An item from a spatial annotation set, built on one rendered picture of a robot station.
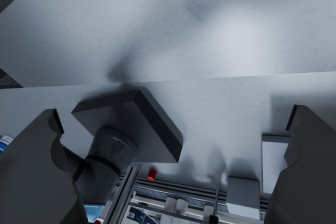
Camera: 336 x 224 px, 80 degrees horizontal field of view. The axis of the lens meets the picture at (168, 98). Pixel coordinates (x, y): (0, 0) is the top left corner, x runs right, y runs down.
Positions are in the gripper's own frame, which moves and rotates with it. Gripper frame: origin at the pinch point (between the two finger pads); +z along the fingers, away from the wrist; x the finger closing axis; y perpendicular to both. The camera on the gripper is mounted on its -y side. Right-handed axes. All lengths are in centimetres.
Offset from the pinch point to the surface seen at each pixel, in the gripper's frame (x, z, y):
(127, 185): -20, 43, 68
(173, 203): 0, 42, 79
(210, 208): 15, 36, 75
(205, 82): 7.0, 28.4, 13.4
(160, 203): -7, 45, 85
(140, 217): -19, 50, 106
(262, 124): 20.9, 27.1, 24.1
